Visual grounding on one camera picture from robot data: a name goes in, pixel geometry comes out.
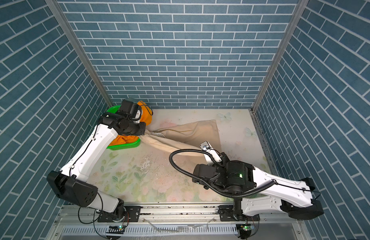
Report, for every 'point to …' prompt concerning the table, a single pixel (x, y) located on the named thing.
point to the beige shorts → (185, 135)
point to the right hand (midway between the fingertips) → (210, 156)
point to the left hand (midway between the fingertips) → (143, 129)
